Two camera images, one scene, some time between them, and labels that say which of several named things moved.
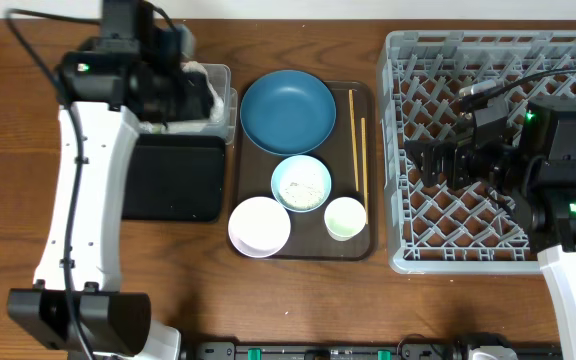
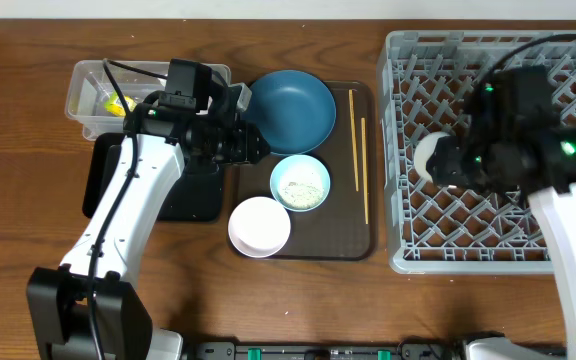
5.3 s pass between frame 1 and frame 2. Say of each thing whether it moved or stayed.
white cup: moved
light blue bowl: stayed
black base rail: stayed
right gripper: stayed
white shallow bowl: stayed
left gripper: moved
